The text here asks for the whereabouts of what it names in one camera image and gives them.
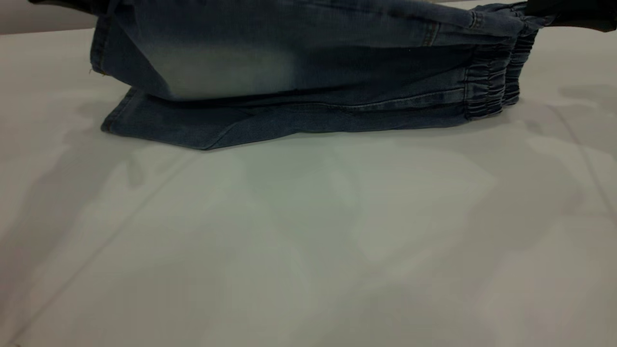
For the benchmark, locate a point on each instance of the blue denim shorts basketball print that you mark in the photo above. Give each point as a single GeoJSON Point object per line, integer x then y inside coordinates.
{"type": "Point", "coordinates": [289, 58]}

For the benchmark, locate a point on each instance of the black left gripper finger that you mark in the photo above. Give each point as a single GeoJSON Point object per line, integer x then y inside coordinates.
{"type": "Point", "coordinates": [67, 3]}

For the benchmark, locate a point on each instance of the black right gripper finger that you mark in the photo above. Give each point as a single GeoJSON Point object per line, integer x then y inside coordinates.
{"type": "Point", "coordinates": [578, 12]}

